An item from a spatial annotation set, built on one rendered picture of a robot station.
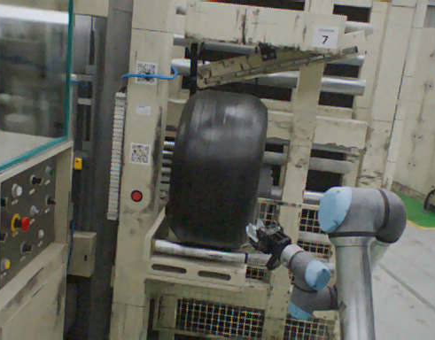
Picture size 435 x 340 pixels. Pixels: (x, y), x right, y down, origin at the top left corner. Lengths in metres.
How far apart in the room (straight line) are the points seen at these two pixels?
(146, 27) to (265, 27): 0.48
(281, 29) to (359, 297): 1.15
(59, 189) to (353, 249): 1.04
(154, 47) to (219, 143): 0.42
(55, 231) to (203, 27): 0.94
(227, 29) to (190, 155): 0.61
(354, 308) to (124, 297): 1.07
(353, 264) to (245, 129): 0.64
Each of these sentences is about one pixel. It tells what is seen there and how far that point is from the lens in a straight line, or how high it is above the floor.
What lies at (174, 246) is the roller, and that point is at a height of 0.91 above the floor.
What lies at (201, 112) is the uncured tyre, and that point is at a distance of 1.93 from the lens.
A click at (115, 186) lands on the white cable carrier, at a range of 2.15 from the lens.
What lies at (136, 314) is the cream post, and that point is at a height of 0.59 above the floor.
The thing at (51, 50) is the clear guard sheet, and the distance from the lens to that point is 1.82.
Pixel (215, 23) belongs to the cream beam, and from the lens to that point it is 2.27.
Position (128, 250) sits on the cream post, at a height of 0.84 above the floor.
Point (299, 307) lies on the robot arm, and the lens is 1.77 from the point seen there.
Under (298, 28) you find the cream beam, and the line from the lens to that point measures 2.25.
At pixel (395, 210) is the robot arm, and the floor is 1.28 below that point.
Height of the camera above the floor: 1.66
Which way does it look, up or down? 14 degrees down
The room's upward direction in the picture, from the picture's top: 6 degrees clockwise
